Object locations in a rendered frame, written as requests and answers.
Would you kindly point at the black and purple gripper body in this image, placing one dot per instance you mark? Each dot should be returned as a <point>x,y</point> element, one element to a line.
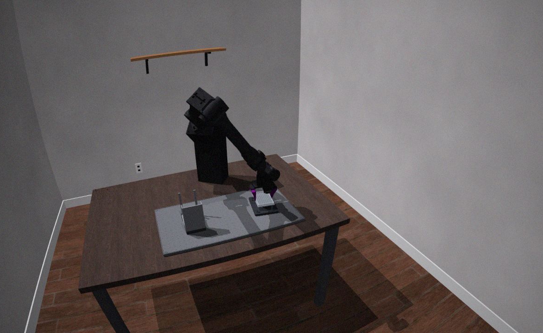
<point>253,186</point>

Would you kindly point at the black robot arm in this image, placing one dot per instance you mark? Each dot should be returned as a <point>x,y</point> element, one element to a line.
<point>213,112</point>

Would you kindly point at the white well plate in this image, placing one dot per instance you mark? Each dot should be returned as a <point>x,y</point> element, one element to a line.
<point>263,199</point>

